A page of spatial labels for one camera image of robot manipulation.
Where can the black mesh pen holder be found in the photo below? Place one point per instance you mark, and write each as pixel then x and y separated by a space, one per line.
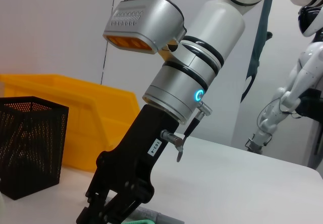
pixel 30 145

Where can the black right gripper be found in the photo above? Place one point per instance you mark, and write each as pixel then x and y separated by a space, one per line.
pixel 136 145

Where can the white humanoid robot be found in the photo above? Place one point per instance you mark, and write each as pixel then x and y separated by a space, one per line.
pixel 300 77

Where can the yellow plastic bin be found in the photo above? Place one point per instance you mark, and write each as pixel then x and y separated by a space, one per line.
pixel 83 113

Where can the grey marker pen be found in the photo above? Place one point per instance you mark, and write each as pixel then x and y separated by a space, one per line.
pixel 161 217

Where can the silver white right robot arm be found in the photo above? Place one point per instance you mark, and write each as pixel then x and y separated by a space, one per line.
pixel 202 57

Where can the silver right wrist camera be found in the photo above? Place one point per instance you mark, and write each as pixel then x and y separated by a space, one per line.
pixel 146 24

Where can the mint green utility knife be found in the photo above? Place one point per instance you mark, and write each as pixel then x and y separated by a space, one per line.
pixel 143 222

